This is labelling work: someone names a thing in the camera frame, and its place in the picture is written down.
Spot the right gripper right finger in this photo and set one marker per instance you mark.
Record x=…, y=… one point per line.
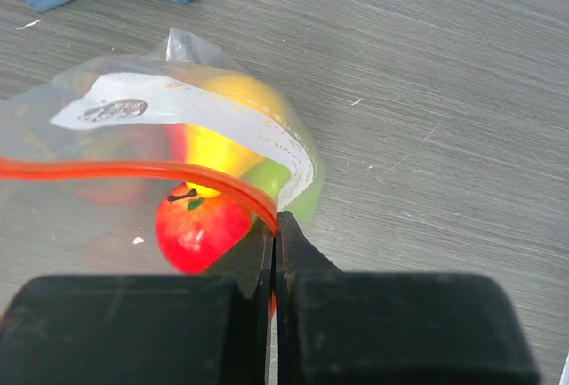
x=363, y=327

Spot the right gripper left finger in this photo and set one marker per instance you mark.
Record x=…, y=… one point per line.
x=209, y=328

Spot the red apple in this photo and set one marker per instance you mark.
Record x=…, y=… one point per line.
x=193, y=232

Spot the green apple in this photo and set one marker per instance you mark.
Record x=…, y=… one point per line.
x=270, y=177

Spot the clear orange zip bag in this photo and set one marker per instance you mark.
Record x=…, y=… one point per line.
x=137, y=163

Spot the yellow pear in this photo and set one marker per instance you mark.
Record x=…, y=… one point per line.
x=195, y=144

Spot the red yellow mango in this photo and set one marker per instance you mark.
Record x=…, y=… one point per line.
x=140, y=142

